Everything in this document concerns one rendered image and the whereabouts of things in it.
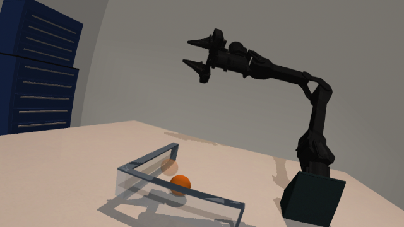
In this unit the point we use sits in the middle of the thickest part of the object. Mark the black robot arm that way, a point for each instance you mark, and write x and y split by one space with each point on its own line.
313 154

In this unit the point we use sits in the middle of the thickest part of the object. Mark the clear l-shaped low wall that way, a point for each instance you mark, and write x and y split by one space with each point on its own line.
176 205

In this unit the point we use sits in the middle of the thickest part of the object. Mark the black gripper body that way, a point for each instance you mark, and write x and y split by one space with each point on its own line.
216 58

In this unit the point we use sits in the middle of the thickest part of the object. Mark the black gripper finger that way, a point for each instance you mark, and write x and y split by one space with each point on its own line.
197 66
204 43

